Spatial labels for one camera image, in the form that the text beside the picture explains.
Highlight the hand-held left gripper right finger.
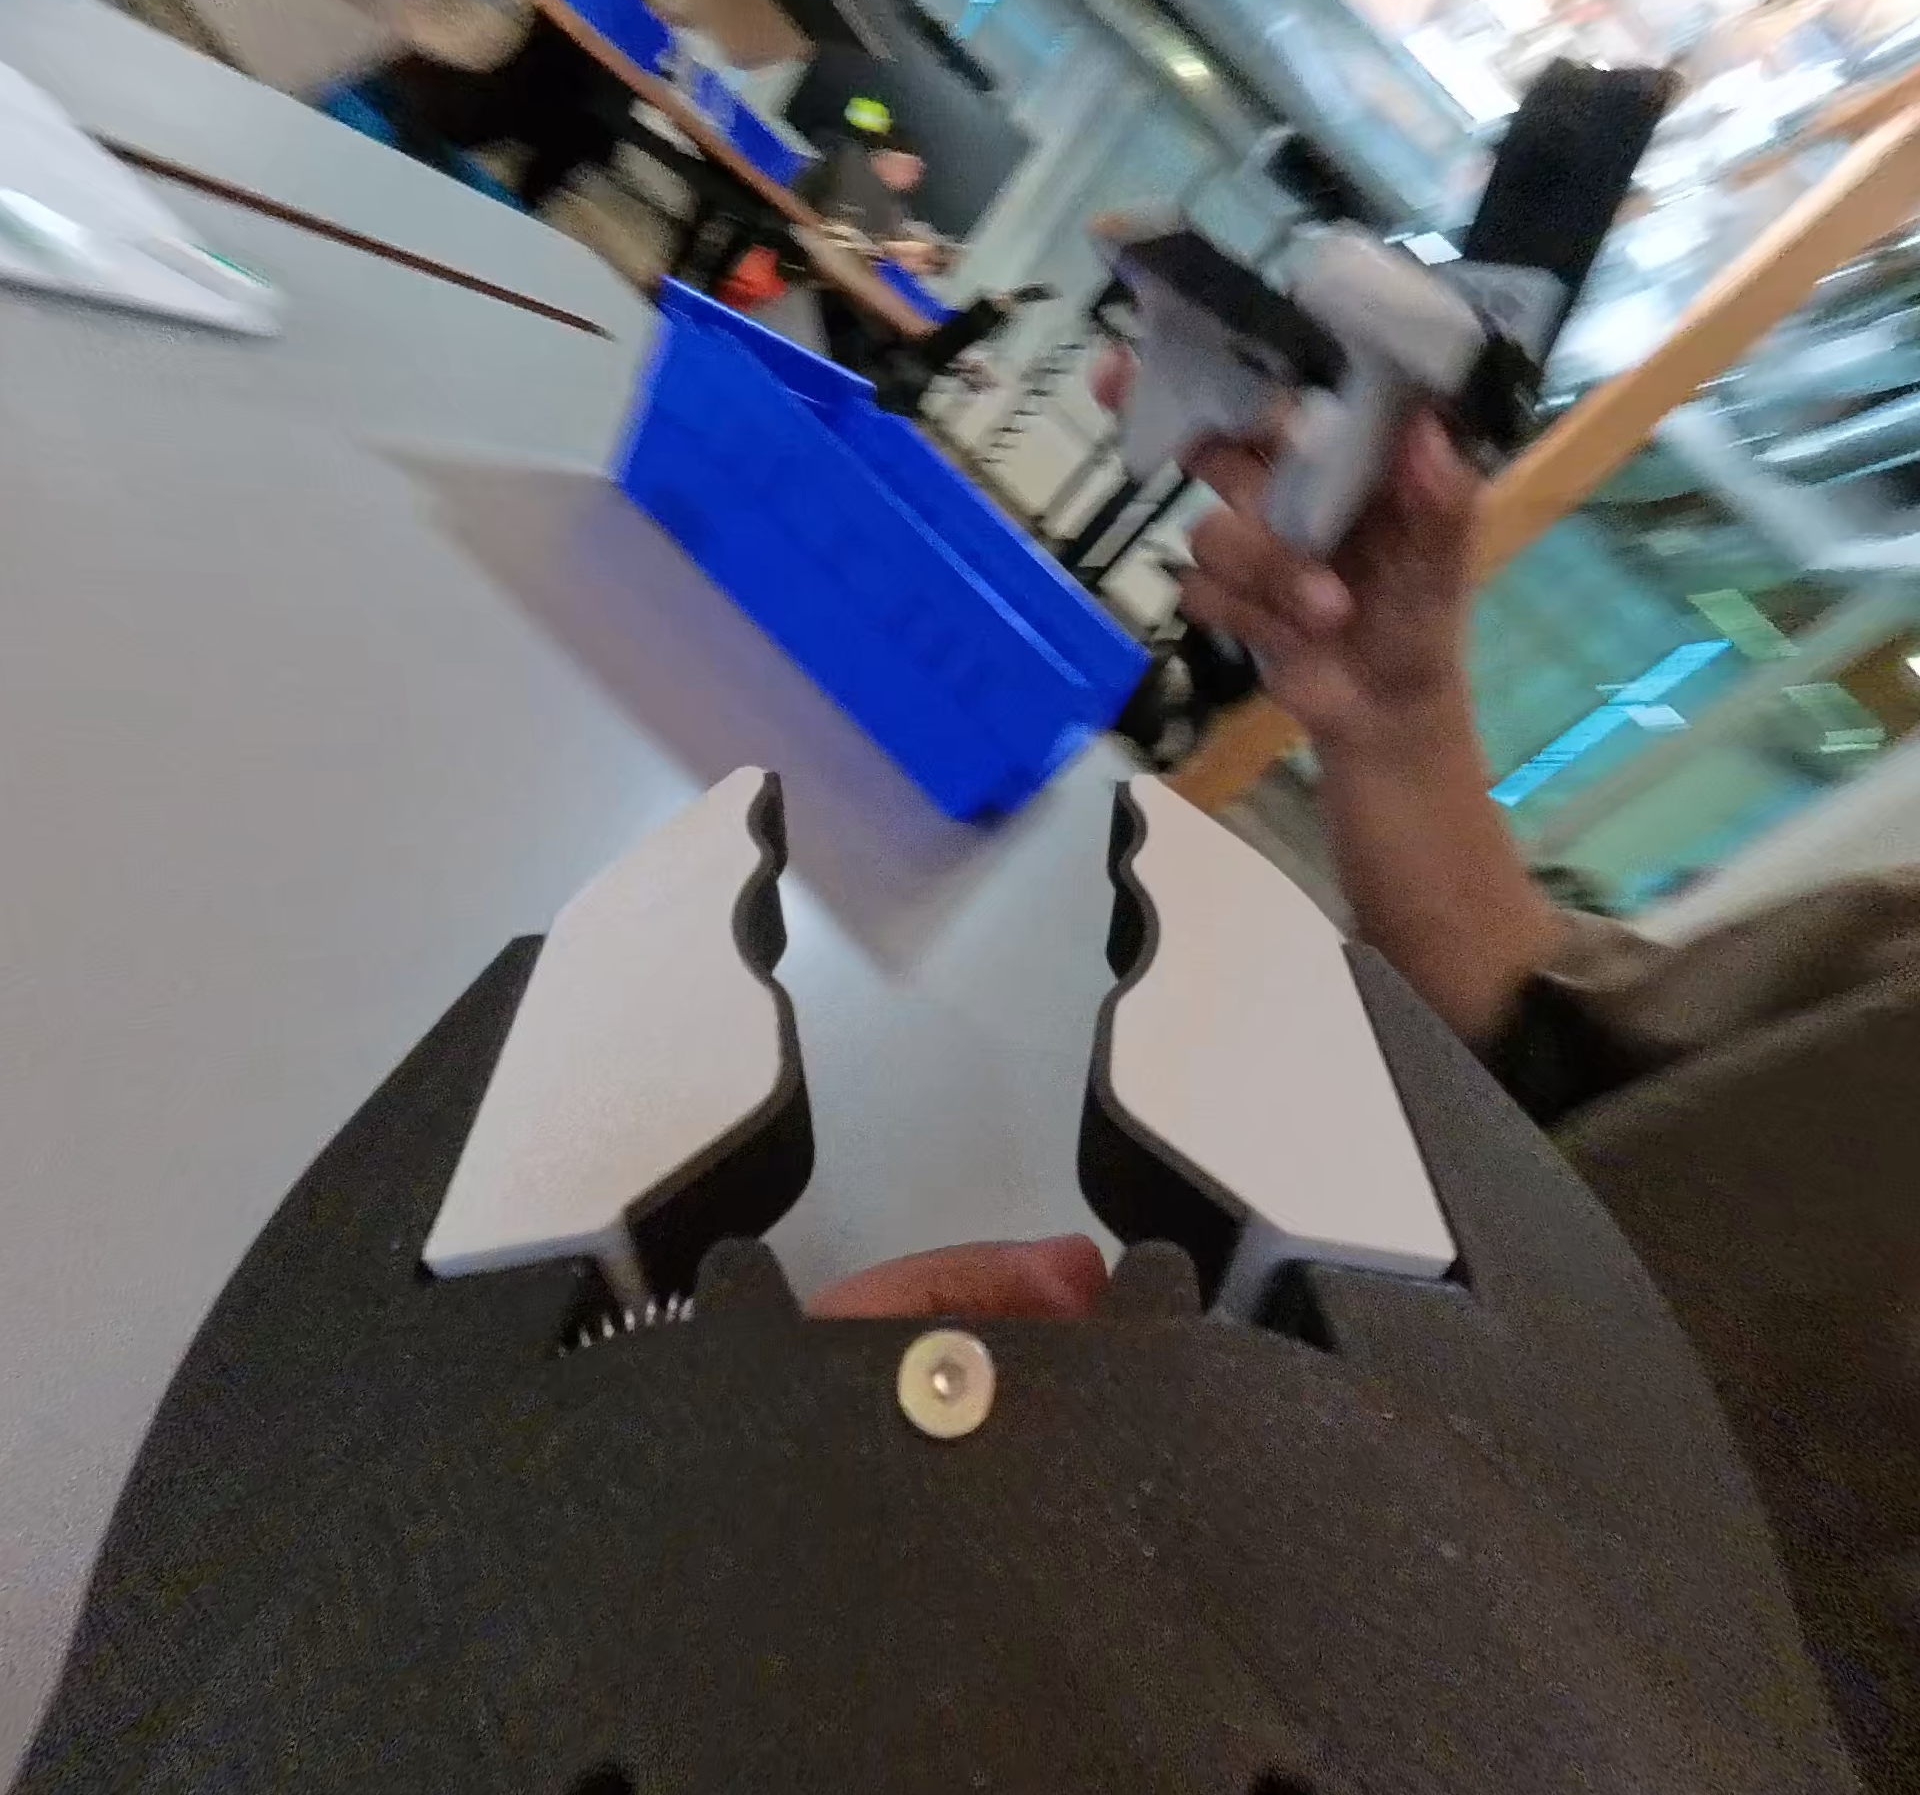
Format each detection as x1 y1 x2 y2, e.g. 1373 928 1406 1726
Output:
1080 776 1464 1322

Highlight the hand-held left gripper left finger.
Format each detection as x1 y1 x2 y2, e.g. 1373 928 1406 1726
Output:
422 767 819 1297

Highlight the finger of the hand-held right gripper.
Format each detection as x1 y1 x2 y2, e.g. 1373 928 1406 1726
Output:
1108 229 1346 478
1288 223 1490 393

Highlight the blue plastic bin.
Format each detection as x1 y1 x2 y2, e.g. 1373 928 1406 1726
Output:
612 274 1156 828

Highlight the wooden-top desk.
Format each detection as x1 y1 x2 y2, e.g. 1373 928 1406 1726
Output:
522 0 951 345

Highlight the grey desk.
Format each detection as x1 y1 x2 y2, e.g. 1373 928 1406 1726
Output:
0 0 1351 1725

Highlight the person's right hand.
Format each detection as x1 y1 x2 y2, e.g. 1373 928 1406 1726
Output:
1090 339 1490 752

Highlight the person's left hand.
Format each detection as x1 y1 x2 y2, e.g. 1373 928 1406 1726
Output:
810 1231 1114 1323

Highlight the black office chair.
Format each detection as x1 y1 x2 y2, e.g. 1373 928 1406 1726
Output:
898 284 1054 392

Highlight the tan cardboard sheet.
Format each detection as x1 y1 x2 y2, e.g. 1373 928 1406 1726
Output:
670 0 814 67

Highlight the white metal document stand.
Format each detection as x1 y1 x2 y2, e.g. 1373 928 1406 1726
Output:
0 58 290 337

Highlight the wooden support post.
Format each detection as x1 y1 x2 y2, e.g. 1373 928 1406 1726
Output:
1166 98 1920 812

